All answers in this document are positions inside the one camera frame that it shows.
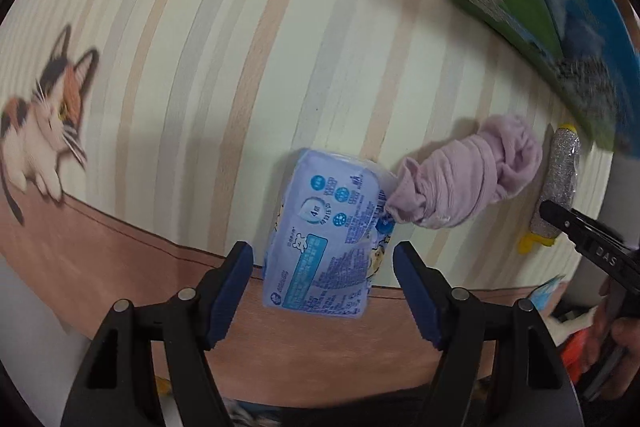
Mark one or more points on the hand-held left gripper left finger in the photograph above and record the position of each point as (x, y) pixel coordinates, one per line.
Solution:
(231, 292)

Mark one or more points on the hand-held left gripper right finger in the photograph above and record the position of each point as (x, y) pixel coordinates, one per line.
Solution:
(416, 299)

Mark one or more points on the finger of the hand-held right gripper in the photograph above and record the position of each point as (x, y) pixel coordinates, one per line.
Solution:
(585, 237)

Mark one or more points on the silver scrubber with yellow ends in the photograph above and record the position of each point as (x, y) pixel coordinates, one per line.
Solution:
(559, 167)

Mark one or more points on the blue tissue pack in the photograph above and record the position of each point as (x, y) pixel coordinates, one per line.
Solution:
(325, 237)

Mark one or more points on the person's right hand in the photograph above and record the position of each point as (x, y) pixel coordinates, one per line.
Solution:
(627, 337)

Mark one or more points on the light blue packet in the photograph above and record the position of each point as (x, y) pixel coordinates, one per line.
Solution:
(546, 294)

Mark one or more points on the orange item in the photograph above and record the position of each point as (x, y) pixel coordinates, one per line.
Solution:
(576, 352)

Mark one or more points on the small yellow item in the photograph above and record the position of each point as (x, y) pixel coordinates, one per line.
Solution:
(163, 386)

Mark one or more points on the rolled pink sock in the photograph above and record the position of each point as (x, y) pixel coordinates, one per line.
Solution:
(465, 179)

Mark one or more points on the striped cat printed blanket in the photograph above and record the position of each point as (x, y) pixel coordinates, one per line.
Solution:
(210, 72)

